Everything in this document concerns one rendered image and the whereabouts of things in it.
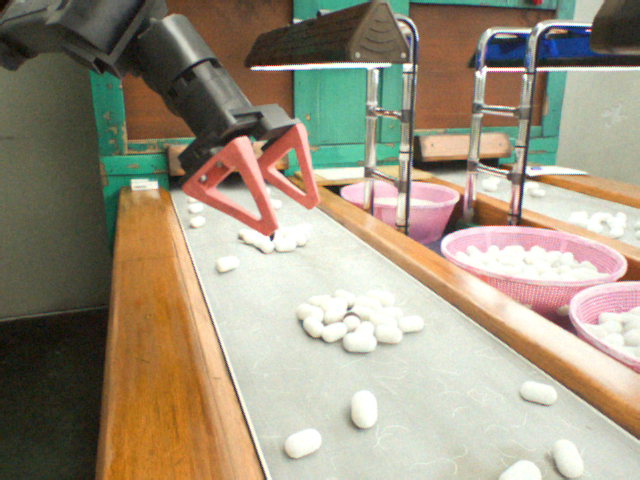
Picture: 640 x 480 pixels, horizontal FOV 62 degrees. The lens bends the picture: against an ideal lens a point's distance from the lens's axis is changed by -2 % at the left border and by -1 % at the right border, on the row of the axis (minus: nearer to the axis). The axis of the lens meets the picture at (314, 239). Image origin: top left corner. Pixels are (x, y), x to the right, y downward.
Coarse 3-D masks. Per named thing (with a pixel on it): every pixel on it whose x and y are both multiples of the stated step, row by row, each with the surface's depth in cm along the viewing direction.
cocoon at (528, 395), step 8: (528, 384) 49; (536, 384) 49; (528, 392) 49; (536, 392) 48; (544, 392) 48; (552, 392) 48; (528, 400) 49; (536, 400) 49; (544, 400) 48; (552, 400) 48
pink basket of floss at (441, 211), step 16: (352, 192) 129; (384, 192) 134; (416, 192) 133; (432, 192) 130; (448, 192) 126; (384, 208) 111; (416, 208) 110; (432, 208) 111; (448, 208) 115; (416, 224) 113; (432, 224) 114; (416, 240) 115; (432, 240) 118
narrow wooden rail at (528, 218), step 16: (464, 192) 124; (480, 208) 116; (496, 208) 111; (448, 224) 129; (480, 224) 117; (496, 224) 111; (528, 224) 102; (544, 224) 98; (560, 224) 98; (528, 240) 102; (608, 240) 89; (624, 256) 82
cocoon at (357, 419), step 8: (360, 392) 47; (368, 392) 47; (352, 400) 47; (360, 400) 46; (368, 400) 46; (376, 400) 47; (352, 408) 46; (360, 408) 45; (368, 408) 45; (352, 416) 45; (360, 416) 45; (368, 416) 45; (360, 424) 45; (368, 424) 45
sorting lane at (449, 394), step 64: (192, 256) 88; (256, 256) 88; (320, 256) 88; (384, 256) 88; (256, 320) 66; (448, 320) 66; (256, 384) 52; (320, 384) 52; (384, 384) 52; (448, 384) 52; (512, 384) 52; (256, 448) 43; (320, 448) 43; (384, 448) 43; (448, 448) 43; (512, 448) 43; (576, 448) 43
